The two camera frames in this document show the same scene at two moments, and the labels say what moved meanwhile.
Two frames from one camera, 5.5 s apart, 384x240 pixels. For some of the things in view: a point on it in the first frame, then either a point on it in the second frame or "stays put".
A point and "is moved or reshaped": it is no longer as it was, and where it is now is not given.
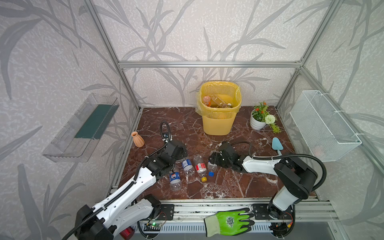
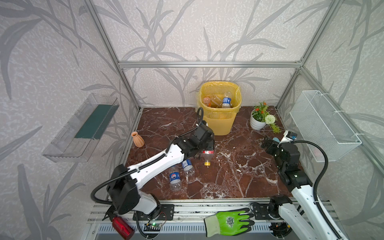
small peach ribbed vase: [137, 139] stays put
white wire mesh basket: [329, 137] stays put
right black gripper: [220, 157] -> [270, 144]
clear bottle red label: [200, 165] is moved or reshaped
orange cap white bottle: [206, 100] stays put
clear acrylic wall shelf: [75, 141] stays put
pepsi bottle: [211, 168] -> [226, 100]
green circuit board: [153, 227] stays put
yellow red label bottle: [219, 102] stays put
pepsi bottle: [187, 166] stays put
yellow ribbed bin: [213, 88] stays put
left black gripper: [179, 149] -> [207, 147]
